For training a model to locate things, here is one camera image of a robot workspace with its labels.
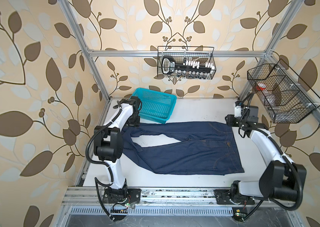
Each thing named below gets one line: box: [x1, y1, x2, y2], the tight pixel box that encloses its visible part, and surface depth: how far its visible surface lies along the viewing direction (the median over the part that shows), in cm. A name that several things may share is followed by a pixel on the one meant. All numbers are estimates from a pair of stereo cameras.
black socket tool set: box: [161, 55, 215, 79], surface depth 86 cm
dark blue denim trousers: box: [121, 121, 245, 176], surface depth 92 cm
